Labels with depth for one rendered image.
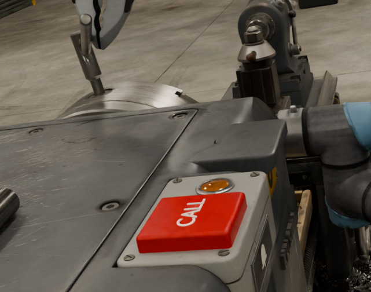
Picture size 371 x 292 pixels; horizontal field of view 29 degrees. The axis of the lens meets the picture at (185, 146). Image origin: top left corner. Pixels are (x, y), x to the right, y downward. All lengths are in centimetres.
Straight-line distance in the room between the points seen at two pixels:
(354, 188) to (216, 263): 70
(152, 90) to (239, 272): 54
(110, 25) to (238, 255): 43
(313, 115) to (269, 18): 95
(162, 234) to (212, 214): 4
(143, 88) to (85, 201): 42
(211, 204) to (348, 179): 67
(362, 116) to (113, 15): 45
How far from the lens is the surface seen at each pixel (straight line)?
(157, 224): 46
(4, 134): 80
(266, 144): 60
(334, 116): 110
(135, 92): 94
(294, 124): 111
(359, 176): 112
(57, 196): 58
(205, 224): 45
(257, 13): 204
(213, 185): 52
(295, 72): 209
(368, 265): 183
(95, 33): 81
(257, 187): 51
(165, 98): 93
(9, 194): 56
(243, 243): 45
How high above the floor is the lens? 146
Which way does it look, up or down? 19 degrees down
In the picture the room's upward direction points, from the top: 11 degrees counter-clockwise
